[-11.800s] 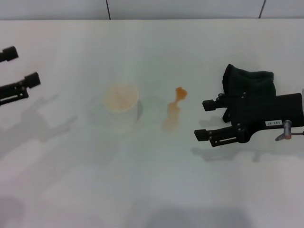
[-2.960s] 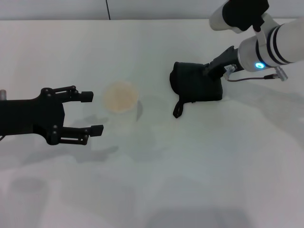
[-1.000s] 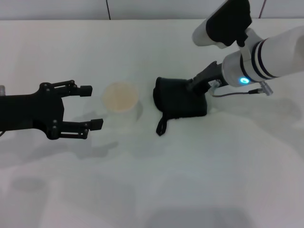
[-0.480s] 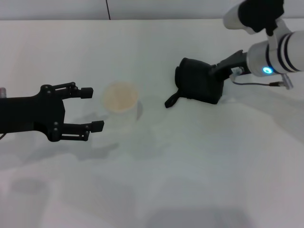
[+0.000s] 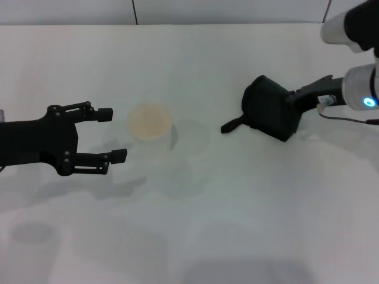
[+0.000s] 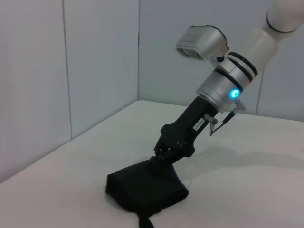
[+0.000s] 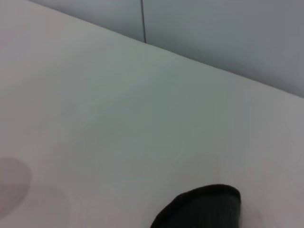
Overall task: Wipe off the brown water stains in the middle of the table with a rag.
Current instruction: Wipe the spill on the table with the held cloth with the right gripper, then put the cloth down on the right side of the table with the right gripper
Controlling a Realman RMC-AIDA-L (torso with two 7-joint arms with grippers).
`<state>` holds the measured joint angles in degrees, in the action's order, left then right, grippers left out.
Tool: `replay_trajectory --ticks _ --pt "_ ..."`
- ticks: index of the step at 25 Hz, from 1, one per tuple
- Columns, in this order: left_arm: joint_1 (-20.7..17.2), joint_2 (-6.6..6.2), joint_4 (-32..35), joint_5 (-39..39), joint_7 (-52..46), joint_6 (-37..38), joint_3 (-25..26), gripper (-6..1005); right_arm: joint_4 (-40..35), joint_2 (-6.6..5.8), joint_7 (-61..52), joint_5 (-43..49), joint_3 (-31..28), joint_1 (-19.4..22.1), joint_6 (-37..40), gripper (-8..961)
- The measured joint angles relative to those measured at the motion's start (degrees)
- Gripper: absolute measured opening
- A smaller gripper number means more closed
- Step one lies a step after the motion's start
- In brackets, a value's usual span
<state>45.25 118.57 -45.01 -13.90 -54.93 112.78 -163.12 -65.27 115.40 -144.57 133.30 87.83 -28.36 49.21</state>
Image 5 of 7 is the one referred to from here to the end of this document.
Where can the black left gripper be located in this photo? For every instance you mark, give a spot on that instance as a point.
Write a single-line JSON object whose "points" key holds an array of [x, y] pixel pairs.
{"points": [[35, 142]]}

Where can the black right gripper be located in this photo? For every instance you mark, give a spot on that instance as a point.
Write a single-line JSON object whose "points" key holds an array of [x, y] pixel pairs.
{"points": [[319, 91]]}

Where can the dark blue rag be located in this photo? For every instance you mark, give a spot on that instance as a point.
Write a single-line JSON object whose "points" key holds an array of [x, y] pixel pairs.
{"points": [[266, 109]]}

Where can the white paper cup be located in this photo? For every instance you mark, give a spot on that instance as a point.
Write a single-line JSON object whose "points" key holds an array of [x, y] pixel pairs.
{"points": [[151, 121]]}

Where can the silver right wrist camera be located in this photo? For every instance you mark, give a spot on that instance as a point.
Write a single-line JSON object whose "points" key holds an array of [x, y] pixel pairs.
{"points": [[334, 32]]}

